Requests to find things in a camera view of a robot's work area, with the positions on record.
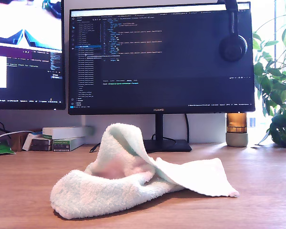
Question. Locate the green plastic packet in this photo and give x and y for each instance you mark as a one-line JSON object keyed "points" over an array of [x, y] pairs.
{"points": [[0, 148]]}

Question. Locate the brown wooden block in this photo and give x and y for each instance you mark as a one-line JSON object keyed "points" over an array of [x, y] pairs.
{"points": [[16, 140]]}

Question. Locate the green leafy houseplant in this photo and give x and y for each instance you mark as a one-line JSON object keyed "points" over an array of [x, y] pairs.
{"points": [[276, 90]]}

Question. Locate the pastel checked fluffy tea towel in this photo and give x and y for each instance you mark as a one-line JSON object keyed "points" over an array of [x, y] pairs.
{"points": [[97, 190]]}

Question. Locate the black headphones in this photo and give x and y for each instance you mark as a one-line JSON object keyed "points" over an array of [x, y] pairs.
{"points": [[233, 48]]}

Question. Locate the black monitor with terminal windows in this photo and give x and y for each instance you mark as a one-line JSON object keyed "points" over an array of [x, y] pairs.
{"points": [[26, 83]]}

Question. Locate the small white blue box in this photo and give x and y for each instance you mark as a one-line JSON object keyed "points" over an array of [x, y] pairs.
{"points": [[26, 142]]}

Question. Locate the black monitor stand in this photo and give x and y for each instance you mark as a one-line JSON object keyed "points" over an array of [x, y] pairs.
{"points": [[159, 128]]}

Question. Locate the green and white long box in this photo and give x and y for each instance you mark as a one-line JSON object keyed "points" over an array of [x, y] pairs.
{"points": [[69, 144]]}

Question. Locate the black Huawei monitor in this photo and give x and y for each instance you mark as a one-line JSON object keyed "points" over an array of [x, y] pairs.
{"points": [[169, 59]]}

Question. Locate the dark brown small box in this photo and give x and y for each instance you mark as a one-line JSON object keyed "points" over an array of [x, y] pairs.
{"points": [[40, 144]]}

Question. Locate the amber glass lamp grey base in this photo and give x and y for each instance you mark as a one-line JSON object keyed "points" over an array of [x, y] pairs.
{"points": [[237, 140]]}

